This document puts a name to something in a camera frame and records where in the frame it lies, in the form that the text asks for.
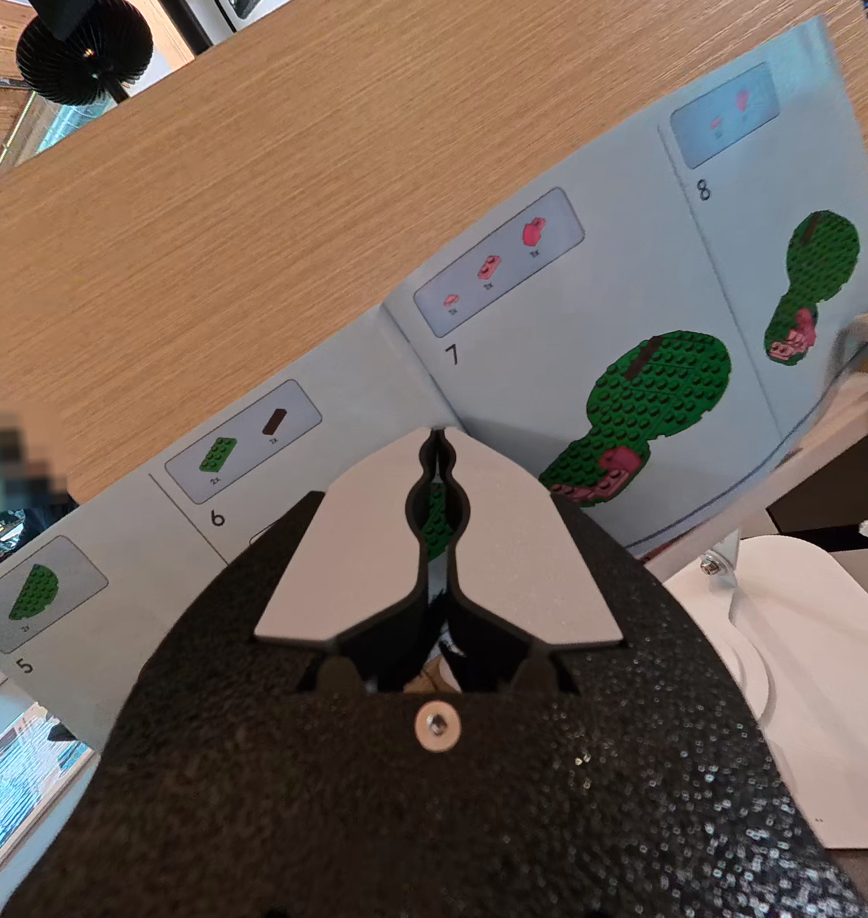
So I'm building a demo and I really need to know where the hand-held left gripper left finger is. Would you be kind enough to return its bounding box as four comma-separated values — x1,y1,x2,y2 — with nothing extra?
253,426,438,655

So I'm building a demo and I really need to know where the wooden booklet stand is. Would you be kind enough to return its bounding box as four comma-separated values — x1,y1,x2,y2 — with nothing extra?
0,0,868,852

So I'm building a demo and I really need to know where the black round ceiling lamp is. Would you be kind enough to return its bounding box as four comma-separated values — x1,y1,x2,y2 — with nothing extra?
14,9,155,109

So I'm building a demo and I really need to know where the lego instruction booklet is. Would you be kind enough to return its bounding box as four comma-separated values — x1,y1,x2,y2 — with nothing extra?
0,14,868,732

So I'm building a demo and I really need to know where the black desk cable flap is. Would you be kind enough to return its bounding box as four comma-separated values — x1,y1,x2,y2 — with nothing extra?
766,429,868,555

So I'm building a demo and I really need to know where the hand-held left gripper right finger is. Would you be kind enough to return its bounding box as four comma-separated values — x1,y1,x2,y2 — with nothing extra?
439,426,626,655

